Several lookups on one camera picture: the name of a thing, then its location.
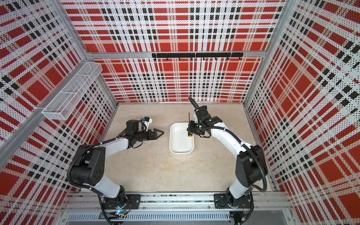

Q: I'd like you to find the white plastic bin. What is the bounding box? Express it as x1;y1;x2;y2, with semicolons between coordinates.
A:
169;122;195;154

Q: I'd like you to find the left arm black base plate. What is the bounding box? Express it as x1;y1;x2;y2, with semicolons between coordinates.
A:
102;194;141;210

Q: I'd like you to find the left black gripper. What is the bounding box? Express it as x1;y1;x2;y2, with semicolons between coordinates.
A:
134;129;164;142

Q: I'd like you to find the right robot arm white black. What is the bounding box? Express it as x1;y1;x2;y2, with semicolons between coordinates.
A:
187;102;268;208

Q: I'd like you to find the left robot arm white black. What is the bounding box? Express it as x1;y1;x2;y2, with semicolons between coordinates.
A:
67;117;164;209

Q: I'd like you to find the aluminium front rail frame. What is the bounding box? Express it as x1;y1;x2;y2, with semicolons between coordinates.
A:
56;191;296;225

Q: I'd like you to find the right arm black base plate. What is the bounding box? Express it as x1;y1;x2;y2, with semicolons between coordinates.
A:
214;193;253;209

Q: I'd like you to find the black yellow screwdriver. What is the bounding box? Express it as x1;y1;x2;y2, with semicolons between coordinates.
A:
187;113;193;137

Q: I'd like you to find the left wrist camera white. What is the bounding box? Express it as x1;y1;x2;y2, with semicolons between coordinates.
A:
142;117;152;128

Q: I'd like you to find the black hook rail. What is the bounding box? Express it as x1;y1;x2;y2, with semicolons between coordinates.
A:
152;52;244;60

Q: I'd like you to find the white wire mesh basket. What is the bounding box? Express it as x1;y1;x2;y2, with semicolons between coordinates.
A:
42;62;102;121

